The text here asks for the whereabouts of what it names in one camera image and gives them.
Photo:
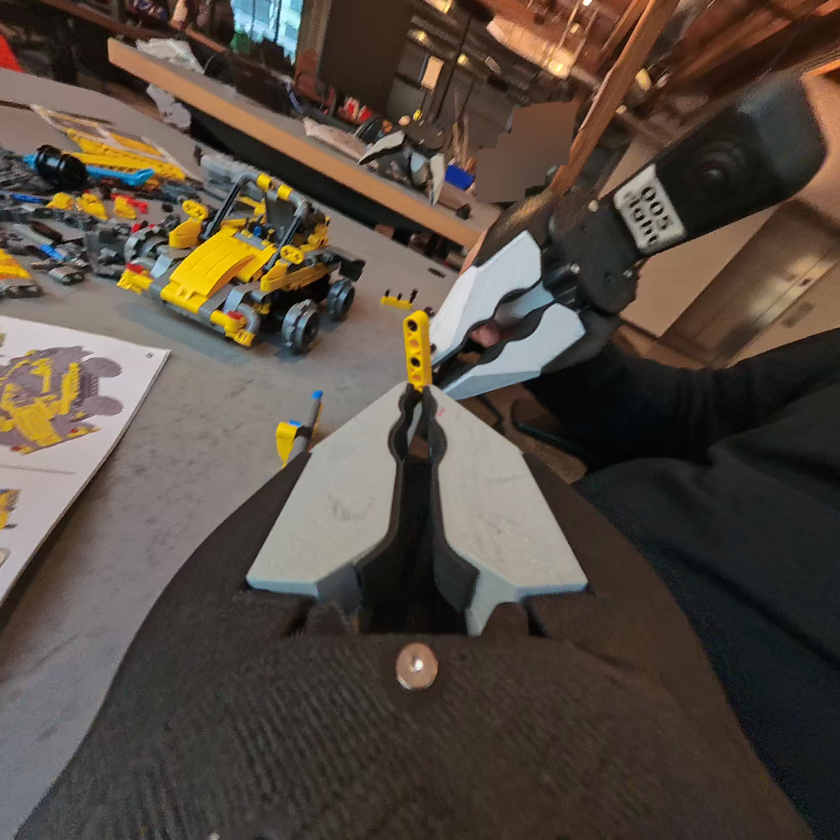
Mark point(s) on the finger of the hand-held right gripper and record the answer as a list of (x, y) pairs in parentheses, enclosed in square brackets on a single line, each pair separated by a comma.
[(492, 275), (531, 348)]

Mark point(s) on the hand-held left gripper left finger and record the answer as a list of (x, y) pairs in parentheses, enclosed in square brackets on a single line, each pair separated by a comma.
[(328, 518)]

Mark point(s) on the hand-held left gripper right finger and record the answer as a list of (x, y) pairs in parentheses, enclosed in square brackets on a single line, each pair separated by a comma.
[(505, 518)]

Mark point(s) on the grey axle with yellow connector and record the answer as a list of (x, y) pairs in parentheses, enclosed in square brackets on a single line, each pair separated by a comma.
[(303, 426)]

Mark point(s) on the yellow beam with black pins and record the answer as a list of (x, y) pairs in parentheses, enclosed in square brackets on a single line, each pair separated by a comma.
[(418, 348)]

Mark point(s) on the person's right forearm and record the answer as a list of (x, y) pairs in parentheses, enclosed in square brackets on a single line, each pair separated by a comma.
[(656, 407)]

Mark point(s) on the grey desk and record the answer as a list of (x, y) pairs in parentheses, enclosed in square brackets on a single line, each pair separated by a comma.
[(197, 420)]

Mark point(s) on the person's right hand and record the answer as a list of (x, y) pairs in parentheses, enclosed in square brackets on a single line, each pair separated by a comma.
[(487, 333)]

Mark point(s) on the small yellow and black piece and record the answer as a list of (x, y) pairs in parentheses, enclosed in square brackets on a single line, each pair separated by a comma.
[(397, 302)]

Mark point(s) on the small blue bin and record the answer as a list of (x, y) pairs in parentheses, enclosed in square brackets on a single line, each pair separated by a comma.
[(459, 176)]

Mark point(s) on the grey and black device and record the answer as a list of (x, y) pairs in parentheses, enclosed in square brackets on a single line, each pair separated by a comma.
[(400, 154)]

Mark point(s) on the long table with wooden edge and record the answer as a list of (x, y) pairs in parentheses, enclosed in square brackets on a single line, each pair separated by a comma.
[(262, 124)]

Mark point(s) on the yellow toy vehicle model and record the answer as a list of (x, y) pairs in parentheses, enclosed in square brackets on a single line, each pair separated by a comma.
[(216, 262)]

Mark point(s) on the open instruction booklet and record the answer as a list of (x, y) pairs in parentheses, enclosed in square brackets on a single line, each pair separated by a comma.
[(59, 426)]

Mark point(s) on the pile of grey toy parts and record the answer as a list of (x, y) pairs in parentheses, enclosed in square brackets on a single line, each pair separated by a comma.
[(72, 223)]

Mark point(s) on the crumpled white paper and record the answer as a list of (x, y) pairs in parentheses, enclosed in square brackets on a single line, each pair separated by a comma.
[(167, 52)]

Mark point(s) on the black toy tyre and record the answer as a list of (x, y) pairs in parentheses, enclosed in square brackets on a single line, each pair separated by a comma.
[(59, 167)]

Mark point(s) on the slanted wooden post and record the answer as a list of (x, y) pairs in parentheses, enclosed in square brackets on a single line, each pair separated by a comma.
[(610, 92)]

